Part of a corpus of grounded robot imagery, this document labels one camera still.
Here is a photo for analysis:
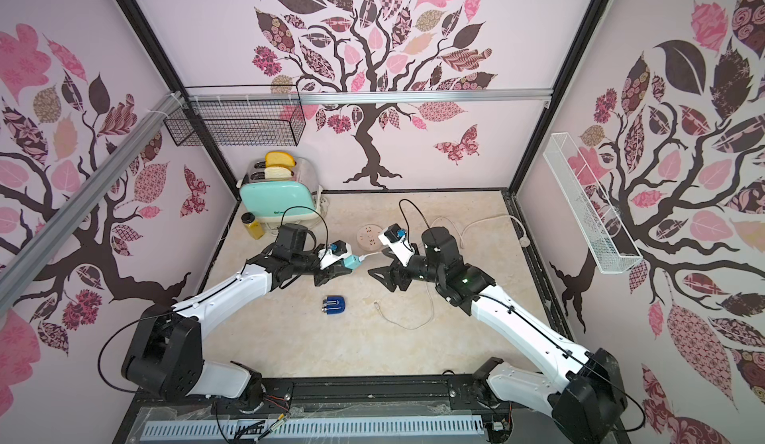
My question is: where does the toaster white power cord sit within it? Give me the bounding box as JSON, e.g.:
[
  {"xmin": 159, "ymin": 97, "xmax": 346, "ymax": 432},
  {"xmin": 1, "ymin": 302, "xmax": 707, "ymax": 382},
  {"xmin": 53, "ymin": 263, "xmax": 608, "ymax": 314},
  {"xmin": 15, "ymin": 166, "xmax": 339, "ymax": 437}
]
[{"xmin": 262, "ymin": 195, "xmax": 331, "ymax": 237}]

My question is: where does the mint green toaster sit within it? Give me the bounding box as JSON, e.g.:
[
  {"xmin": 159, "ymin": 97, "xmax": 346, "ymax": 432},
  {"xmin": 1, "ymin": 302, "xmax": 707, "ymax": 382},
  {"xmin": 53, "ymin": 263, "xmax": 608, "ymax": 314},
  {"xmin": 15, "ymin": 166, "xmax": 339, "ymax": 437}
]
[{"xmin": 239, "ymin": 157, "xmax": 323, "ymax": 223}]

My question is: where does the white usb charging cable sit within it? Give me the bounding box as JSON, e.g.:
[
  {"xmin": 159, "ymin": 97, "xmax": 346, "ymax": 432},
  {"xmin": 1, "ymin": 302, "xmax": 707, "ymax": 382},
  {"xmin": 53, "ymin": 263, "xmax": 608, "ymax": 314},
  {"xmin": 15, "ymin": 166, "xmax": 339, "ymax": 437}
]
[{"xmin": 357, "ymin": 251, "xmax": 438, "ymax": 331}]

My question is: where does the mint green usb charger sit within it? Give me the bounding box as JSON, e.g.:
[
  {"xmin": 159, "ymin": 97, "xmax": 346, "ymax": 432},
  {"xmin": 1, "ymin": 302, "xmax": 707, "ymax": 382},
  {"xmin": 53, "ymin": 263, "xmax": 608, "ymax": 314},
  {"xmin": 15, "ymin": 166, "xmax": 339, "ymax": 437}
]
[{"xmin": 343, "ymin": 255, "xmax": 364, "ymax": 270}]

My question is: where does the white slotted cable duct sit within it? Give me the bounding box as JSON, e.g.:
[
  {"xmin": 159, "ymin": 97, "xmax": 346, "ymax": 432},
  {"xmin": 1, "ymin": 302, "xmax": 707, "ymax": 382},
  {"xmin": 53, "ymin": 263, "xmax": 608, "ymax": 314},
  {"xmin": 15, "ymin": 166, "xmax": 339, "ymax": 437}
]
[{"xmin": 139, "ymin": 415, "xmax": 485, "ymax": 443}]

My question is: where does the blue electric shaver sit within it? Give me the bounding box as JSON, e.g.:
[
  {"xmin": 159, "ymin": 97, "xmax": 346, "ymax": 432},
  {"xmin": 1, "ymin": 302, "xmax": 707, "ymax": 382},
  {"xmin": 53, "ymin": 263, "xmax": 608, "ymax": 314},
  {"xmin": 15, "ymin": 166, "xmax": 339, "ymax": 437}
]
[{"xmin": 322, "ymin": 296, "xmax": 346, "ymax": 316}]

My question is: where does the aluminium rail left wall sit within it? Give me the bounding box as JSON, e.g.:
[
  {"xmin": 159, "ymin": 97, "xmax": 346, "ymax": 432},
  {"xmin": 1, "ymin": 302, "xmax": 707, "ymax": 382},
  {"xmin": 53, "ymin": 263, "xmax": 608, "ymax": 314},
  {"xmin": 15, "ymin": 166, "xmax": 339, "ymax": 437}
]
[{"xmin": 1, "ymin": 92, "xmax": 181, "ymax": 313}]

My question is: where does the aluminium rail back wall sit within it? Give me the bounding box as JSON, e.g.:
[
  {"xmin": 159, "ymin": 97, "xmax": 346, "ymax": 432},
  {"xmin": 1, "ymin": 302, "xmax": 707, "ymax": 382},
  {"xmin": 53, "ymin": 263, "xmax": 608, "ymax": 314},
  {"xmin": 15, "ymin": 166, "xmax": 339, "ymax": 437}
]
[{"xmin": 188, "ymin": 89, "xmax": 553, "ymax": 105}]

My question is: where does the white wire shelf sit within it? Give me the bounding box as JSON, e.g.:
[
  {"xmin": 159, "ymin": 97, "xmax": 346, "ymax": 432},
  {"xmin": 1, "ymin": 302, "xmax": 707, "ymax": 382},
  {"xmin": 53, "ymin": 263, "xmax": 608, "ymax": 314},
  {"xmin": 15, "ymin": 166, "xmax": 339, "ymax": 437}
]
[{"xmin": 543, "ymin": 133, "xmax": 643, "ymax": 275}]

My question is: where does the aluminium rail wall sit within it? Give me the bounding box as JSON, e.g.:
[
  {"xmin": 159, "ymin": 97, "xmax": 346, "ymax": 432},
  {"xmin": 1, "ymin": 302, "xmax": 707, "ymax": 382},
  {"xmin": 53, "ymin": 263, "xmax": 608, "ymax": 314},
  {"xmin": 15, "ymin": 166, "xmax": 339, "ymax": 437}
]
[
  {"xmin": 188, "ymin": 89, "xmax": 553, "ymax": 105},
  {"xmin": 1, "ymin": 92, "xmax": 181, "ymax": 313}
]

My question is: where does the black wire basket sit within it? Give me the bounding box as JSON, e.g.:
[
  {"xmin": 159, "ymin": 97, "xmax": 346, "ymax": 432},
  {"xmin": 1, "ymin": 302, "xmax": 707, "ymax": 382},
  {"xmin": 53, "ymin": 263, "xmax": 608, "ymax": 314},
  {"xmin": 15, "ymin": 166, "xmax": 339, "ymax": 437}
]
[{"xmin": 163, "ymin": 84, "xmax": 308, "ymax": 147}]

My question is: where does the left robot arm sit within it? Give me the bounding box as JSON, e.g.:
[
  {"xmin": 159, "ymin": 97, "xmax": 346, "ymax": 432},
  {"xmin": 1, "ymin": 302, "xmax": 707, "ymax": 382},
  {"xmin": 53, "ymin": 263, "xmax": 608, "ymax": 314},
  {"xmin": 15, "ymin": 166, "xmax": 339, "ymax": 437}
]
[{"xmin": 121, "ymin": 223, "xmax": 352, "ymax": 412}]

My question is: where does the small yellow bottle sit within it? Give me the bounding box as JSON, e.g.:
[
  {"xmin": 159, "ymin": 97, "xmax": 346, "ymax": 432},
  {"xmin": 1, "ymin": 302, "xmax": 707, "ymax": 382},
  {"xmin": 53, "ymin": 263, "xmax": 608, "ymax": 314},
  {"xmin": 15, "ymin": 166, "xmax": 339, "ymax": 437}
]
[{"xmin": 240, "ymin": 212, "xmax": 265, "ymax": 240}]

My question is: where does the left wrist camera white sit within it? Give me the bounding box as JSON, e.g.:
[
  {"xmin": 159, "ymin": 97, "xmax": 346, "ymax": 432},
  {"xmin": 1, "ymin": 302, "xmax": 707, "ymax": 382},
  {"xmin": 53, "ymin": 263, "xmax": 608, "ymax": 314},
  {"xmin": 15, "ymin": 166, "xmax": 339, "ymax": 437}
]
[{"xmin": 318, "ymin": 240, "xmax": 353, "ymax": 270}]

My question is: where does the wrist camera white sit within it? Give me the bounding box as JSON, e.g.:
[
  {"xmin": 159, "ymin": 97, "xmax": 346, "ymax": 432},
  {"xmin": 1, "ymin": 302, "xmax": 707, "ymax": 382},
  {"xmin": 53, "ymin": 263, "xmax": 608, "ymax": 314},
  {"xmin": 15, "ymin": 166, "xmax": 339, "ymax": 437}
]
[
  {"xmin": 318, "ymin": 240, "xmax": 353, "ymax": 270},
  {"xmin": 379, "ymin": 223, "xmax": 416, "ymax": 267}
]

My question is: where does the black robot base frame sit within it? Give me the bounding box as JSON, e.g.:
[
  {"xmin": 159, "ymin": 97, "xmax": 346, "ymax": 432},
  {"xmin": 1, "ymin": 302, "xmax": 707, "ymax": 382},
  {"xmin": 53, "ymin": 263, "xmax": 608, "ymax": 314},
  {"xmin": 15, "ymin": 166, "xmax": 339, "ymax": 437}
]
[{"xmin": 113, "ymin": 372, "xmax": 567, "ymax": 443}]

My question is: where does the yellow bread slice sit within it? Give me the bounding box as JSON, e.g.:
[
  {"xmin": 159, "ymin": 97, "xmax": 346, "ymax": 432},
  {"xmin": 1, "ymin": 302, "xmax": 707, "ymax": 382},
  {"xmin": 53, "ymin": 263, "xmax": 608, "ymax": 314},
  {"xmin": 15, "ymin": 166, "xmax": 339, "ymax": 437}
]
[{"xmin": 265, "ymin": 151, "xmax": 296, "ymax": 169}]

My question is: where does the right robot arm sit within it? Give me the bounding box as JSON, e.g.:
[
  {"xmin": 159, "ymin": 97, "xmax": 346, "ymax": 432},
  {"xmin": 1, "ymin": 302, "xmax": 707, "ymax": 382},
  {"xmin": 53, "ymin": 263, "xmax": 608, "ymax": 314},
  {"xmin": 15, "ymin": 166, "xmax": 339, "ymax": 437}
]
[{"xmin": 369, "ymin": 224, "xmax": 628, "ymax": 443}]

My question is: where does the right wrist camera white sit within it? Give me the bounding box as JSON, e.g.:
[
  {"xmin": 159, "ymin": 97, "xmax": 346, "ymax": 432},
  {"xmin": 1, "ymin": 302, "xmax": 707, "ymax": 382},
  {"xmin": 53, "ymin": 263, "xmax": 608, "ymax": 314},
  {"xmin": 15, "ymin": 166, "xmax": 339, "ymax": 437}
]
[{"xmin": 379, "ymin": 223, "xmax": 416, "ymax": 267}]

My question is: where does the white bread slice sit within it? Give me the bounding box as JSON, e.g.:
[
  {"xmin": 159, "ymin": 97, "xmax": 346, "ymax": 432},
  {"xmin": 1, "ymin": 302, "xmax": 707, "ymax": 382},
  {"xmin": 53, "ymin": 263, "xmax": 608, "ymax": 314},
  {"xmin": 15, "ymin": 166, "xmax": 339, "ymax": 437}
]
[{"xmin": 264, "ymin": 165, "xmax": 294, "ymax": 180}]

